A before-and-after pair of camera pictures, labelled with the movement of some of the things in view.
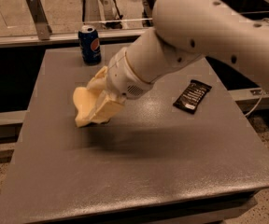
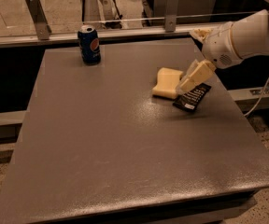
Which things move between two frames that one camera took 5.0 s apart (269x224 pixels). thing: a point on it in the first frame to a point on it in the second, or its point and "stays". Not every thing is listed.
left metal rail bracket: (38, 15) stays
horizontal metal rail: (59, 38) stays
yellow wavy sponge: (83, 99) to (167, 82)
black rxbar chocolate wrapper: (192, 96) stays
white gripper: (123, 76) to (218, 47)
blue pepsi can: (90, 45) stays
